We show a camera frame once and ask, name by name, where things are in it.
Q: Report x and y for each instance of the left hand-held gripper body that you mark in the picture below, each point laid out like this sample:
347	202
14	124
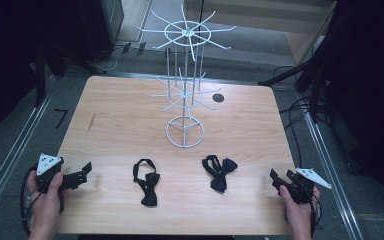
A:
48	166

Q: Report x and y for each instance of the black plug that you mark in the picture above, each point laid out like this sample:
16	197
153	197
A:
126	48

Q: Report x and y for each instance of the light wooden furniture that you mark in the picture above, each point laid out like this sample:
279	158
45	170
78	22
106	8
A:
263	16

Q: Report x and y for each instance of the black stand leg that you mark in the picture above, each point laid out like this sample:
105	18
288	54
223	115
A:
283	75

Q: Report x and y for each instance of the black bow tie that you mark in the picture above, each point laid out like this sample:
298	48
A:
221	175
148	186

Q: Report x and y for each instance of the person's left hand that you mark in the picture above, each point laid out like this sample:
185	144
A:
46	206

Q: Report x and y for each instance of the dark cabinet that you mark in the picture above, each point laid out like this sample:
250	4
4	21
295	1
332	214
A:
90	26

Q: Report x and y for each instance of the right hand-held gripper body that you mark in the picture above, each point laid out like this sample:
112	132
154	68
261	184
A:
301	190

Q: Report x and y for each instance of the metal floor rail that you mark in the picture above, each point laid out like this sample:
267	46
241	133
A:
16	146
330	173

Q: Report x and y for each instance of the person's right hand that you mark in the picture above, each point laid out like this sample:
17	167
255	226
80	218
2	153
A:
296	213

